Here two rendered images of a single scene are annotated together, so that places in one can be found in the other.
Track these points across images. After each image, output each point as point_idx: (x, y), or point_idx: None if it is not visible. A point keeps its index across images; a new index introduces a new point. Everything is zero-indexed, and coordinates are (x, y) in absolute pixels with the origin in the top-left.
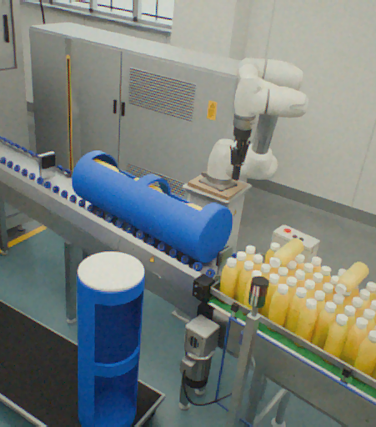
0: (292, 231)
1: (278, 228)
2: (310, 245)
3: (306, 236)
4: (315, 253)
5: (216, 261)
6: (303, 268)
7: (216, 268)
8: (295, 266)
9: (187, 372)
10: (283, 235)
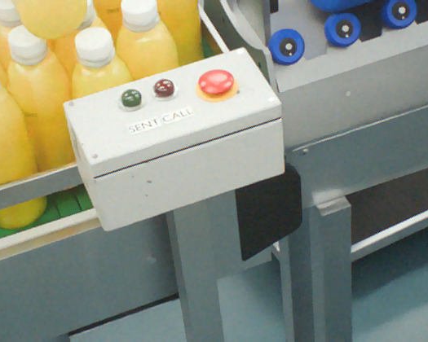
0: (210, 104)
1: (257, 71)
2: (76, 111)
3: (146, 132)
4: (96, 204)
5: (317, 26)
6: (6, 70)
7: (280, 16)
8: None
9: None
10: (196, 62)
